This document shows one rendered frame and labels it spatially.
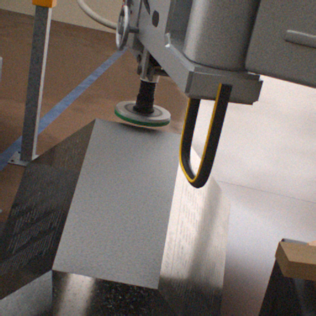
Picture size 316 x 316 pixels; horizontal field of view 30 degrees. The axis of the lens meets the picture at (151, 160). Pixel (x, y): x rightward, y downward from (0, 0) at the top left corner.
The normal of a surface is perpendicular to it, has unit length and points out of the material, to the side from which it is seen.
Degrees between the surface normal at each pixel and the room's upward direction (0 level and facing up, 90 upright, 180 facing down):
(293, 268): 90
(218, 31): 90
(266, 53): 90
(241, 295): 0
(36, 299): 54
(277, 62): 90
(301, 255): 0
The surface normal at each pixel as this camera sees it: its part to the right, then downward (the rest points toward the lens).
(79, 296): 0.12, -0.58
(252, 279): 0.18, -0.91
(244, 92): 0.21, 0.40
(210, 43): -0.41, 0.28
